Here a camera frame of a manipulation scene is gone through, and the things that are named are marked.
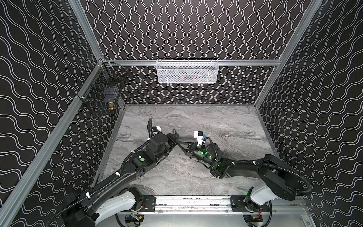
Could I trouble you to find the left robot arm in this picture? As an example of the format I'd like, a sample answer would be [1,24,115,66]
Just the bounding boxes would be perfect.
[45,119,179,227]

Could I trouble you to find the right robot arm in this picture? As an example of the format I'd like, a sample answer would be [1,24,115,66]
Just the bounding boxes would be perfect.
[178,137,313,206]

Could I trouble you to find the items in white basket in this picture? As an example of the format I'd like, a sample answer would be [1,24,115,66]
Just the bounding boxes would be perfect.
[166,74,209,83]

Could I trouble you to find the brass padlock in basket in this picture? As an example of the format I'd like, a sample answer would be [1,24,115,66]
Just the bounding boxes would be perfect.
[108,101,114,111]

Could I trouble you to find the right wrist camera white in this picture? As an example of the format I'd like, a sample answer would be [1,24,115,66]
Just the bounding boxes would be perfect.
[194,131,206,148]

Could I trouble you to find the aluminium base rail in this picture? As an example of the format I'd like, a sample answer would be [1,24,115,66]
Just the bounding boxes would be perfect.
[79,194,308,214]

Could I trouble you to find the white mesh wall basket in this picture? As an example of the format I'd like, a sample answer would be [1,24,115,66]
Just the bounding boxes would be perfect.
[156,59,219,84]

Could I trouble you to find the black wire wall basket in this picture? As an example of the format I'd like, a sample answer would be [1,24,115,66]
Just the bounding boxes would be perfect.
[76,58,129,115]

